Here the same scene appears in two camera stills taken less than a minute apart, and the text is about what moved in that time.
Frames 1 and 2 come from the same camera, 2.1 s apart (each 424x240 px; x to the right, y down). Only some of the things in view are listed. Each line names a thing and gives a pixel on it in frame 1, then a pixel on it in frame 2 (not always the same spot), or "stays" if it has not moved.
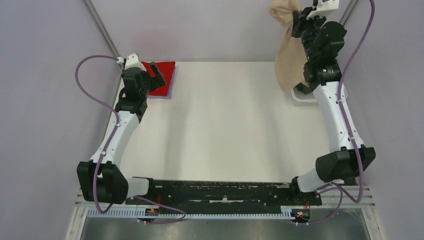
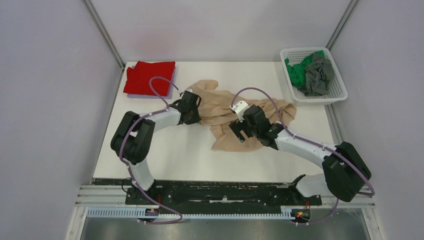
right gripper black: [301, 21] -> [237, 126]
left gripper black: [155, 82] -> [196, 119]
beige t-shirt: [292, 58] -> [215, 109]
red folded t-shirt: [166, 69] stays
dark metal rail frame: [224, 194] stays
